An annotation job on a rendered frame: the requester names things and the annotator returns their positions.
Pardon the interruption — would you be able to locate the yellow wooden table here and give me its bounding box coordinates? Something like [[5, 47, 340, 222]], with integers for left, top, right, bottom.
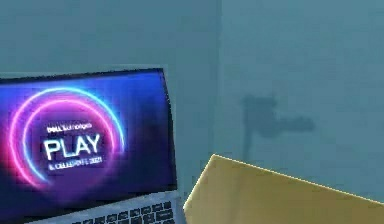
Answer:
[[182, 153, 384, 224]]

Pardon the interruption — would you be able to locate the silver laptop with black keys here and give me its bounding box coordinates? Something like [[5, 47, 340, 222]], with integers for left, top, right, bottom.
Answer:
[[0, 65, 186, 224]]

